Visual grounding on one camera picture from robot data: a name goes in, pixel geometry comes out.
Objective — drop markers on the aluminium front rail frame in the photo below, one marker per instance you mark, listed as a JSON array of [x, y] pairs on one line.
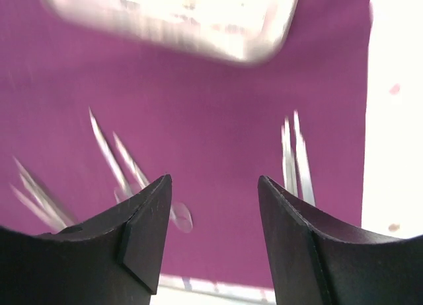
[[228, 290]]

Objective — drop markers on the steel instrument tray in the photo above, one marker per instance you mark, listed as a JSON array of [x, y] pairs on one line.
[[240, 31]]

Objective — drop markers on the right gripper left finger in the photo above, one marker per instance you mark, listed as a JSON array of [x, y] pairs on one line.
[[114, 257]]

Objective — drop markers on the thin steel forceps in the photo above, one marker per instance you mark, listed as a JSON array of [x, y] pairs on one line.
[[41, 197]]

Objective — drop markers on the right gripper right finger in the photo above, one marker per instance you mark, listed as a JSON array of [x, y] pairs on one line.
[[316, 258]]

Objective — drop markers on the purple cloth wrap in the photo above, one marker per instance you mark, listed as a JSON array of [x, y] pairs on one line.
[[215, 128]]

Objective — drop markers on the steel tweezers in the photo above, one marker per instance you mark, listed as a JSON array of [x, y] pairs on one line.
[[303, 163], [288, 161], [53, 222]]

